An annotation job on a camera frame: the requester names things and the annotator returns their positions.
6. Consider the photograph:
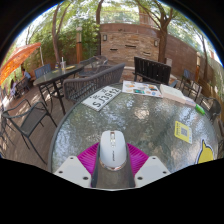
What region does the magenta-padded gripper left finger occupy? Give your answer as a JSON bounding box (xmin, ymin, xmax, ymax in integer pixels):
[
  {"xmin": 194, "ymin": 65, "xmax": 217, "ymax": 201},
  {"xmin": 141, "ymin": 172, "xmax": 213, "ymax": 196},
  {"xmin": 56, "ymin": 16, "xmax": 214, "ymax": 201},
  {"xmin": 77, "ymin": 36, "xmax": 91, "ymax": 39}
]
[{"xmin": 53, "ymin": 142, "xmax": 114, "ymax": 190}]

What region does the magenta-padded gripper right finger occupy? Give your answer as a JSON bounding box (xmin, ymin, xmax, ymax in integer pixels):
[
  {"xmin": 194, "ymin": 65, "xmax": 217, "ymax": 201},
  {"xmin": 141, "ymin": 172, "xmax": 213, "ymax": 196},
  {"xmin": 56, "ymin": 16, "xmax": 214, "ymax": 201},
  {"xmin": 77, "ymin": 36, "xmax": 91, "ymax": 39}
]
[{"xmin": 113, "ymin": 143, "xmax": 172, "ymax": 190}]

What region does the white computer mouse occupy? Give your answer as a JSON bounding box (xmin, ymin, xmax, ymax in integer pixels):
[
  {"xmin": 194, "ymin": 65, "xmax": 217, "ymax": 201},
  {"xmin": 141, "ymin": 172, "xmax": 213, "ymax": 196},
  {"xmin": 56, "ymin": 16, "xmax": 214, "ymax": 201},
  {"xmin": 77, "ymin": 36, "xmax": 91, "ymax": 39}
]
[{"xmin": 99, "ymin": 130, "xmax": 128, "ymax": 172}]

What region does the yellow chick-shaped mouse pad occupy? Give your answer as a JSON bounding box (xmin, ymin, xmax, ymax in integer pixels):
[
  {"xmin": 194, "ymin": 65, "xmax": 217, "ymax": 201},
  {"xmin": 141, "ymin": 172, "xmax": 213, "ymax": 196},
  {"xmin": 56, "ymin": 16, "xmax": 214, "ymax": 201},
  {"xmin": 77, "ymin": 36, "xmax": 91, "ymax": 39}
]
[{"xmin": 194, "ymin": 139, "xmax": 215, "ymax": 165}]

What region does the yellow square code sticker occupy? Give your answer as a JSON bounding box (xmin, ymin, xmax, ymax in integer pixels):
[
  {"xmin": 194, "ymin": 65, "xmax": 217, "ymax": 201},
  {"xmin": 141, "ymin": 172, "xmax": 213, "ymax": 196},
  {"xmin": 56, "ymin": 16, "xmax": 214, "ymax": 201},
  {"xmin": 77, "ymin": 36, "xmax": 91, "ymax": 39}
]
[{"xmin": 173, "ymin": 120, "xmax": 193, "ymax": 145}]

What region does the dark metal mesh chair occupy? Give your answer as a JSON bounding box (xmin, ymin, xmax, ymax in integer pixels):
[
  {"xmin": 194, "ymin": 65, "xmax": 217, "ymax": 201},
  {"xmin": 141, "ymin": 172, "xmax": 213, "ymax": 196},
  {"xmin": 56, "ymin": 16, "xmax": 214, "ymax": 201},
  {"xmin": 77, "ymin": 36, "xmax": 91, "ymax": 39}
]
[
  {"xmin": 199, "ymin": 96, "xmax": 223, "ymax": 123},
  {"xmin": 0, "ymin": 99, "xmax": 58, "ymax": 165}
]

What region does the white lettered sign plate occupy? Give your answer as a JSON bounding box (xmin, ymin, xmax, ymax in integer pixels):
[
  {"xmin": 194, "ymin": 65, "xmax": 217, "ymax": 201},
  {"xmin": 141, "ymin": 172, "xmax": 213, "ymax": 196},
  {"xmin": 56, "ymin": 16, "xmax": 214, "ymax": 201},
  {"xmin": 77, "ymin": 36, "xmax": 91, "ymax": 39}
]
[{"xmin": 81, "ymin": 85, "xmax": 123, "ymax": 112}]

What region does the small green tube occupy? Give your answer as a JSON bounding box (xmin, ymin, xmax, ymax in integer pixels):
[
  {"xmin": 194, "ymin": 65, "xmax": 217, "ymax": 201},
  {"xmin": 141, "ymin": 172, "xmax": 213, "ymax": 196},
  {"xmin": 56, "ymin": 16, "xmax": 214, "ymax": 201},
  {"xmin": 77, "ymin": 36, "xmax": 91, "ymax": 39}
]
[{"xmin": 194, "ymin": 103, "xmax": 207, "ymax": 117}]

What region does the thin pale booklet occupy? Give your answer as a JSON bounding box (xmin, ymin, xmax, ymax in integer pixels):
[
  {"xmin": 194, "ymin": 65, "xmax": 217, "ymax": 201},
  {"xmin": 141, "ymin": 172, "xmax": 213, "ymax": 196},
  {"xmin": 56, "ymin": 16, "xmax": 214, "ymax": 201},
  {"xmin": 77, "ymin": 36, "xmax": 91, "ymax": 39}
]
[{"xmin": 183, "ymin": 95, "xmax": 198, "ymax": 108}]

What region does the thick white book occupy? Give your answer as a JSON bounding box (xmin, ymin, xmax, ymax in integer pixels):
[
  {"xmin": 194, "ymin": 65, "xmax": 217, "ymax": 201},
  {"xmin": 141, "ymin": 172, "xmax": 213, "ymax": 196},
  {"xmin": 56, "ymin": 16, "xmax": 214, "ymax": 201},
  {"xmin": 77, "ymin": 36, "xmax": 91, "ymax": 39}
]
[{"xmin": 159, "ymin": 83, "xmax": 187, "ymax": 105}]

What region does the colourful printed leaflet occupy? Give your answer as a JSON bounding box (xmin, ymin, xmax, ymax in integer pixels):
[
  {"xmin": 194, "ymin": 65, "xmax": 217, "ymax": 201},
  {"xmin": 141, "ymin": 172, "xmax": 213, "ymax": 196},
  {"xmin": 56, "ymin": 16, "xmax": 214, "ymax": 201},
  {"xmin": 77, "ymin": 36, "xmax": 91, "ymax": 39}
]
[{"xmin": 121, "ymin": 80, "xmax": 164, "ymax": 99}]

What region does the grey wicker chair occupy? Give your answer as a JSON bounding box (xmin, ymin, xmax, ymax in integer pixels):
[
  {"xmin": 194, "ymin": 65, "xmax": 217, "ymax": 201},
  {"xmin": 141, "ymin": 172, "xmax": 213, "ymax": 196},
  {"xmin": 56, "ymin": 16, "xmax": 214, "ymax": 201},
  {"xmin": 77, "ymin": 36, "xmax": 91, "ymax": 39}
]
[{"xmin": 62, "ymin": 62, "xmax": 127, "ymax": 104}]

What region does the dark slatted metal chair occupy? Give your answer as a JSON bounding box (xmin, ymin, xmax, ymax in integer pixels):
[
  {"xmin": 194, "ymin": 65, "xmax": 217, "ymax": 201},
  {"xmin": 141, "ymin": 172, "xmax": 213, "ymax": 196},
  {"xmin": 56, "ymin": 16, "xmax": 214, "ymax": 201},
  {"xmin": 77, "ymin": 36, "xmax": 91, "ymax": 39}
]
[{"xmin": 179, "ymin": 68, "xmax": 203, "ymax": 101}]

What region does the dark glass patio table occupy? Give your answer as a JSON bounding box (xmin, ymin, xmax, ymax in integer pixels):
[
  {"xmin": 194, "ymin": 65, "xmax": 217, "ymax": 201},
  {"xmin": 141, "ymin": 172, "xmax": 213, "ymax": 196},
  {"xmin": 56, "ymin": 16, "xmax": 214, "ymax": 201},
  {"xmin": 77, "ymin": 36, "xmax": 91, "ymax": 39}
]
[{"xmin": 32, "ymin": 63, "xmax": 85, "ymax": 116}]

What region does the black slatted wooden chair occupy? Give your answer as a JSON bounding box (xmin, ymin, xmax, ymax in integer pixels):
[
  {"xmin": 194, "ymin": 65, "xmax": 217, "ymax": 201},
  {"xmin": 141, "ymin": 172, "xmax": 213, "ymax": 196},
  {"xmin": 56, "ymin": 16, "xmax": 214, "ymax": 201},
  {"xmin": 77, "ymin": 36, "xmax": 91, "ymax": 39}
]
[{"xmin": 132, "ymin": 56, "xmax": 173, "ymax": 86}]

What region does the blue-grey patio chair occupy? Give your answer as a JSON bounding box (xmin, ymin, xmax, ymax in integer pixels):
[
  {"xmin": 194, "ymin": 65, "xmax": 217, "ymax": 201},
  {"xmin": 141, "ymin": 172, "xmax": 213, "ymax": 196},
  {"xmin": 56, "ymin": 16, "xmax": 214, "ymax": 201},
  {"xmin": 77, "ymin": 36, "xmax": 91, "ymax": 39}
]
[{"xmin": 34, "ymin": 63, "xmax": 53, "ymax": 80}]

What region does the person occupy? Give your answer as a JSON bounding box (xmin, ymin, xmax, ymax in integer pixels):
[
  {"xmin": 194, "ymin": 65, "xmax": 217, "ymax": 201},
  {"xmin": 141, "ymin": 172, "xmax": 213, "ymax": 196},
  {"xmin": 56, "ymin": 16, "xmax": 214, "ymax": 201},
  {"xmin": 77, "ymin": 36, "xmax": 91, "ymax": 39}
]
[{"xmin": 20, "ymin": 68, "xmax": 33, "ymax": 83}]

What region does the dark wicker patio chair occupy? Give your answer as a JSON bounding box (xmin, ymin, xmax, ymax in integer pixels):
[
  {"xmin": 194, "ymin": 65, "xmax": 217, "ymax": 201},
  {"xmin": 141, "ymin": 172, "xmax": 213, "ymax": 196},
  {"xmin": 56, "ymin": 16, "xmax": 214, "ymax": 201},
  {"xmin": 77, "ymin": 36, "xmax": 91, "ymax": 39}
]
[{"xmin": 79, "ymin": 54, "xmax": 109, "ymax": 76}]

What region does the orange patio umbrella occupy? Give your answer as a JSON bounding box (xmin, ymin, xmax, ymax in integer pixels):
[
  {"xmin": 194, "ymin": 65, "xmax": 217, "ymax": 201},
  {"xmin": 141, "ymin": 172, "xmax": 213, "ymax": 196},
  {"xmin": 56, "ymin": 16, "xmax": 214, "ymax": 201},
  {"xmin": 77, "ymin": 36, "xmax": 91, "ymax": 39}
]
[{"xmin": 0, "ymin": 42, "xmax": 42, "ymax": 86}]

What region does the tree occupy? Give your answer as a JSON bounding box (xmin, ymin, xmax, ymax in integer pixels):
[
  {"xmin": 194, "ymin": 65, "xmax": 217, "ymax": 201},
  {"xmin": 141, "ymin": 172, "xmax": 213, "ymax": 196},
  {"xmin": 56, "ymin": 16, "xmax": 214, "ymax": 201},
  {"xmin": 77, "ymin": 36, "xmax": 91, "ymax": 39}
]
[
  {"xmin": 136, "ymin": 0, "xmax": 175, "ymax": 64},
  {"xmin": 50, "ymin": 1, "xmax": 73, "ymax": 64},
  {"xmin": 95, "ymin": 0, "xmax": 105, "ymax": 26},
  {"xmin": 194, "ymin": 28, "xmax": 210, "ymax": 79}
]

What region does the orange lamp post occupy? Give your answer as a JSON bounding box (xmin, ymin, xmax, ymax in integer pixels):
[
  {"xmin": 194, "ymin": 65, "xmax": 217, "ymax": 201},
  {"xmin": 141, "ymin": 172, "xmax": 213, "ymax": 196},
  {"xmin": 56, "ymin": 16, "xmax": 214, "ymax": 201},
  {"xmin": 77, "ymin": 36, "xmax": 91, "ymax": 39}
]
[
  {"xmin": 195, "ymin": 51, "xmax": 202, "ymax": 83},
  {"xmin": 75, "ymin": 26, "xmax": 84, "ymax": 64}
]

